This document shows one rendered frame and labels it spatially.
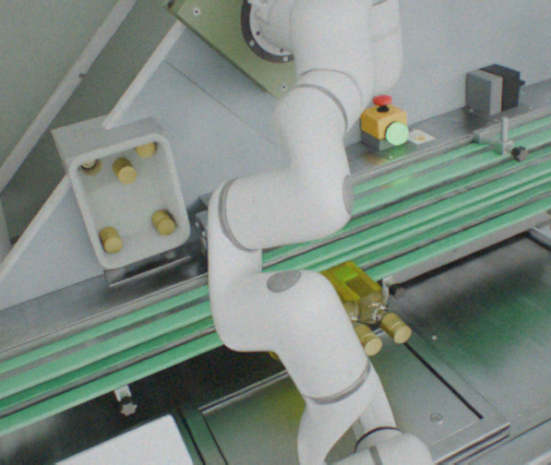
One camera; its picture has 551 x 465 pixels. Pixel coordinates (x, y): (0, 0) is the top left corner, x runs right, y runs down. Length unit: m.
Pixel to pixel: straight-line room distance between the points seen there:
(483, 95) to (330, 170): 0.89
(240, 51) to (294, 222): 0.53
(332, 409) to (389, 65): 0.45
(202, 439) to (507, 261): 0.80
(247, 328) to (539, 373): 0.74
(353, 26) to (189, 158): 0.57
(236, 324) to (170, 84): 0.62
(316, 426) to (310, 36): 0.43
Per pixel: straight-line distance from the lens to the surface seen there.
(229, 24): 1.11
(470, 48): 1.52
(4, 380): 1.17
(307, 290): 0.64
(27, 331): 1.22
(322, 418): 0.73
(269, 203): 0.67
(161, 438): 1.20
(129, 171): 1.15
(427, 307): 1.43
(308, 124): 0.67
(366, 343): 1.08
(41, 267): 1.28
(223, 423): 1.19
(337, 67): 0.77
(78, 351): 1.16
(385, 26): 0.87
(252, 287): 0.68
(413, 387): 1.21
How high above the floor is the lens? 1.86
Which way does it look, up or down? 53 degrees down
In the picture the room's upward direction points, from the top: 136 degrees clockwise
